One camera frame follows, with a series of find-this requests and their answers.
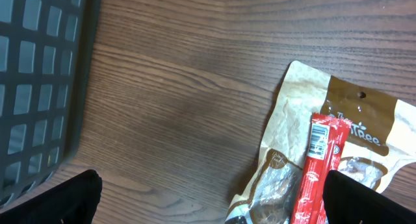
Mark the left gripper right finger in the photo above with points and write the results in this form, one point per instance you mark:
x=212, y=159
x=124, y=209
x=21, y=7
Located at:
x=346, y=201

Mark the beige dried food bag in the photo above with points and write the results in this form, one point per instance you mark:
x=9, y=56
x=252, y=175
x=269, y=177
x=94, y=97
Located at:
x=381, y=141

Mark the red snack stick pack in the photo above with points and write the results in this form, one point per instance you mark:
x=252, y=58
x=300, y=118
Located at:
x=326, y=141

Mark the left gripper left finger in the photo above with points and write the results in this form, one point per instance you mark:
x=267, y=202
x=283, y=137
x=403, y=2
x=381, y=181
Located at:
x=74, y=201

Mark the grey plastic mesh basket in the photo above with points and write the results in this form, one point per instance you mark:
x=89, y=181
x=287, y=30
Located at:
x=46, y=52

